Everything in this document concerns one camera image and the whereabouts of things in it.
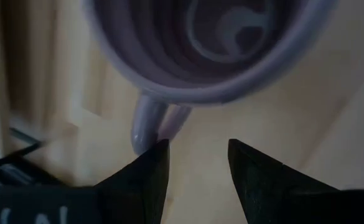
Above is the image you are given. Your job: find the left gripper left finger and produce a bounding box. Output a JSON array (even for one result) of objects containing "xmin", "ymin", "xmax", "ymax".
[{"xmin": 94, "ymin": 139, "xmax": 170, "ymax": 224}]

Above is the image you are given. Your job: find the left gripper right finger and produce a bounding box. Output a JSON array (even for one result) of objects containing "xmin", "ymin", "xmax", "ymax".
[{"xmin": 228, "ymin": 139, "xmax": 302, "ymax": 224}]

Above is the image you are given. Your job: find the purple ribbed mug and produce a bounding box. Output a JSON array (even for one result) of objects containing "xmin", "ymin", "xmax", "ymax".
[{"xmin": 82, "ymin": 0, "xmax": 338, "ymax": 156}]

